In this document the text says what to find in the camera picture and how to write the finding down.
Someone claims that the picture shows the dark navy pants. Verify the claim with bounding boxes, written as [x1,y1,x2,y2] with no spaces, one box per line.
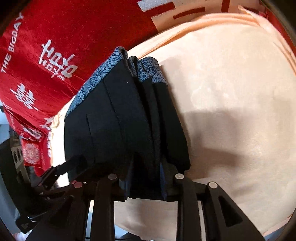
[64,47,190,200]

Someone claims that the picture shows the small red medallion cushion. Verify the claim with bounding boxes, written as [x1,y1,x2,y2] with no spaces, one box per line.
[21,138,42,168]

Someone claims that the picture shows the peach sofa seat cover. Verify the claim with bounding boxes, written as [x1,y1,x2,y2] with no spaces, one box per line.
[49,5,296,241]

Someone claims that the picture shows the red cushion white script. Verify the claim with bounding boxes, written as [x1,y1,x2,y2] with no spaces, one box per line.
[1,1,158,175]

